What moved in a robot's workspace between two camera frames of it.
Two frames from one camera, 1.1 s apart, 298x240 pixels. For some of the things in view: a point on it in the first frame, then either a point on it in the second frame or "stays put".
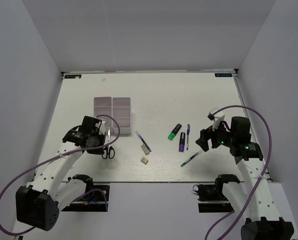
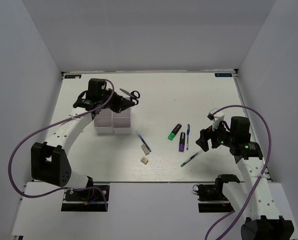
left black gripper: (99, 151) to (121, 103)
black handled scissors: (108, 151) to (134, 95)
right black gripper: (207, 134) stays put
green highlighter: (172, 135) stays put
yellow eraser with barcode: (144, 160) stays put
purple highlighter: (182, 142) stays put
